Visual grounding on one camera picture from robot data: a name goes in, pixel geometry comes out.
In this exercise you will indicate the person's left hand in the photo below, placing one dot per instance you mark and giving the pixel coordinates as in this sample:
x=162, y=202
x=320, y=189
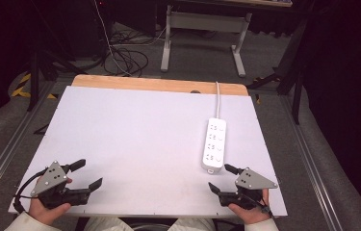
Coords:
x=45, y=215

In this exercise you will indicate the person's legs white pants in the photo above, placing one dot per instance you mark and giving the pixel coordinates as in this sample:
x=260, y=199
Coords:
x=110, y=224

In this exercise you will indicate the aluminium floor rail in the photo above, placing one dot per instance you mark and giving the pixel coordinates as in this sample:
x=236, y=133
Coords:
x=11, y=144
x=313, y=166

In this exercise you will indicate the person's right hand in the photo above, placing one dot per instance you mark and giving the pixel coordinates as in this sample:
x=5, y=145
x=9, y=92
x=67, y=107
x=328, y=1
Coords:
x=252, y=215

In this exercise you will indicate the black metal stand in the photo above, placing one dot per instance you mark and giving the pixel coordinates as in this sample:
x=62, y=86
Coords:
x=296, y=89
x=34, y=80

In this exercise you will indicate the yellow black floor tape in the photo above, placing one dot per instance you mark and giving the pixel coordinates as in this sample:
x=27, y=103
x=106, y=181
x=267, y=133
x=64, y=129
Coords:
x=24, y=86

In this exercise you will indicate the white metal desk frame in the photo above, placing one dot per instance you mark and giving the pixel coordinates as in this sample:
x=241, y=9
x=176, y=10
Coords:
x=205, y=20

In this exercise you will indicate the white board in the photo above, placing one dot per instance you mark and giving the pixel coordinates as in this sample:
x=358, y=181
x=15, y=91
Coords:
x=136, y=141

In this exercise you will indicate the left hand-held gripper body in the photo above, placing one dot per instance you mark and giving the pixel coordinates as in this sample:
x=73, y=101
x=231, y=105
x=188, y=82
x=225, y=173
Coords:
x=50, y=179

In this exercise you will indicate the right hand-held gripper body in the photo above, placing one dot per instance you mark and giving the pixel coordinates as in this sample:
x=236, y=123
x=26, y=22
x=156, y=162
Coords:
x=252, y=181

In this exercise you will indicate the white power strip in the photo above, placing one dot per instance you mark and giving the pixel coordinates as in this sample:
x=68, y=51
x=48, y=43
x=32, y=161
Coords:
x=214, y=146

